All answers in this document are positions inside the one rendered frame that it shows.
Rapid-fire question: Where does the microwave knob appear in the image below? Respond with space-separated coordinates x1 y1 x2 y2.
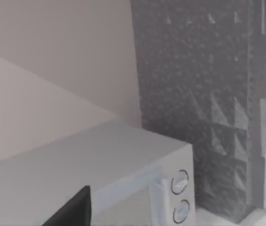
171 169 189 195
173 199 190 224

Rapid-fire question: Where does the pale microwave oven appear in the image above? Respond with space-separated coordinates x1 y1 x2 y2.
0 121 196 226

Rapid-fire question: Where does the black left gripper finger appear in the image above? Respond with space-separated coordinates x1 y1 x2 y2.
40 185 93 226

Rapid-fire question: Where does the grey studded wall panel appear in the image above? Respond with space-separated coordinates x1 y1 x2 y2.
129 0 266 224

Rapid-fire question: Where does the pale microwave door handle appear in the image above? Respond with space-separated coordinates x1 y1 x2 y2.
160 178 172 226

